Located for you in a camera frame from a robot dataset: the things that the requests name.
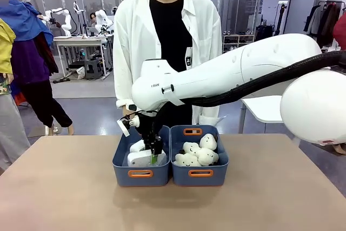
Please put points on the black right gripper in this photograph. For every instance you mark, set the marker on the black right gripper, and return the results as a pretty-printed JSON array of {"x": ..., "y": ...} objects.
[{"x": 150, "y": 126}]

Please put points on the white digital clock with display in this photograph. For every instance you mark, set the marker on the white digital clock with display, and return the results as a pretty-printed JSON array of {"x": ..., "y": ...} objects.
[{"x": 136, "y": 147}]

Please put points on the white digital clock with buttons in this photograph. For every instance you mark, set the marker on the white digital clock with buttons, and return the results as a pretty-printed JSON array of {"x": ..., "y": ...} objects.
[{"x": 138, "y": 159}]

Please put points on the white cloud plush toy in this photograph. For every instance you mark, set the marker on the white cloud plush toy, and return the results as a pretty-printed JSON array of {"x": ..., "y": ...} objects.
[
  {"x": 208, "y": 156},
  {"x": 208, "y": 141},
  {"x": 190, "y": 148},
  {"x": 186, "y": 160}
]

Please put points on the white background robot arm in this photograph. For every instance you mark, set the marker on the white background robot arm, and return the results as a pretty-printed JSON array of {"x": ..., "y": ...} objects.
[
  {"x": 102, "y": 18},
  {"x": 66, "y": 21}
]

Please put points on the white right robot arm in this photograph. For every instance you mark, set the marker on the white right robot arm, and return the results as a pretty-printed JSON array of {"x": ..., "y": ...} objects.
[{"x": 243, "y": 60}]

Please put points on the person's right hand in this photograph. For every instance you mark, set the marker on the person's right hand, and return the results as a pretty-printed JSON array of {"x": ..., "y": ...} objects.
[{"x": 126, "y": 112}]

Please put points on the white name badge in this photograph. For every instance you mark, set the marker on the white name badge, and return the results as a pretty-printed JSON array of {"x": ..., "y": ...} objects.
[{"x": 189, "y": 59}]

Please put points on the person in white coat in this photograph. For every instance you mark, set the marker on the person in white coat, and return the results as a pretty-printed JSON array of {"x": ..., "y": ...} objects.
[{"x": 129, "y": 52}]

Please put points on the grey plastic stool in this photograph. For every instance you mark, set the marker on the grey plastic stool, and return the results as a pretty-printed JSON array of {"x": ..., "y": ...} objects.
[{"x": 93, "y": 68}]

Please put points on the white paper bag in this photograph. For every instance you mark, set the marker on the white paper bag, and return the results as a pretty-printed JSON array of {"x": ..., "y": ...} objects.
[{"x": 80, "y": 73}]

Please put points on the black mannequin trousers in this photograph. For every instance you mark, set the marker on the black mannequin trousers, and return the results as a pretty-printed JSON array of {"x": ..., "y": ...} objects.
[{"x": 46, "y": 104}]

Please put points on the white background table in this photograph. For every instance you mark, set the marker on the white background table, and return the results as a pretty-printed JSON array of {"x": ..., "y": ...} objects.
[{"x": 265, "y": 109}]

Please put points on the background workbench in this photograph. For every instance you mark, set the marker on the background workbench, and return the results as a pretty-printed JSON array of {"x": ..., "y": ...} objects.
[{"x": 81, "y": 42}]

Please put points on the wooden shoe rack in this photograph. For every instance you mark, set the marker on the wooden shoe rack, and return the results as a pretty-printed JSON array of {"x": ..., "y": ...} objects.
[{"x": 238, "y": 40}]

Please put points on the person in yellow top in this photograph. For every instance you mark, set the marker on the person in yellow top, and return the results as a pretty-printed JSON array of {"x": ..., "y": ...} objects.
[{"x": 8, "y": 122}]

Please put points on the purple shirt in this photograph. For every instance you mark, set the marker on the purple shirt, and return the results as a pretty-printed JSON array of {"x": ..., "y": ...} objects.
[{"x": 27, "y": 60}]

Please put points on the black bag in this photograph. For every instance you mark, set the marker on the black bag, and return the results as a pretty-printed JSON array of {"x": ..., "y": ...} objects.
[{"x": 264, "y": 32}]

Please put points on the blue jacket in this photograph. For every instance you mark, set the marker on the blue jacket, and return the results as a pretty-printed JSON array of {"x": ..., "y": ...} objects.
[{"x": 24, "y": 22}]

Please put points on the black tripod stand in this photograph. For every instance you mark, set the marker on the black tripod stand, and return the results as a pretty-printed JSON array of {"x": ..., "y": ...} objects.
[{"x": 281, "y": 17}]

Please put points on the clothes rack with coats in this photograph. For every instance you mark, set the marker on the clothes rack with coats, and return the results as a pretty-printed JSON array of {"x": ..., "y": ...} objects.
[{"x": 325, "y": 22}]

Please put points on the person in red top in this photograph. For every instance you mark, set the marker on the person in red top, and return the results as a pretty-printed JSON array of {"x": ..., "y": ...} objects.
[{"x": 341, "y": 30}]

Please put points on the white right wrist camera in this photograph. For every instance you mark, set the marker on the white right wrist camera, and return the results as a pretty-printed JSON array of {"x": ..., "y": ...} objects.
[{"x": 134, "y": 122}]

